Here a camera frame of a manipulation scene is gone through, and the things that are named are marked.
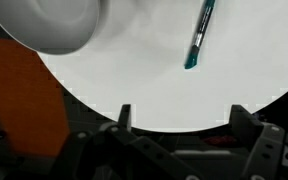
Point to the grey metal bowl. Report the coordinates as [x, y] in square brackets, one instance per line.
[44, 20]

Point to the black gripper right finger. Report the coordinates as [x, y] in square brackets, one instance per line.
[267, 146]

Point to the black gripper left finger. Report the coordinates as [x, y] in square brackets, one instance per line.
[140, 150]

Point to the teal marker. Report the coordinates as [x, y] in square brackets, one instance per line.
[200, 30]

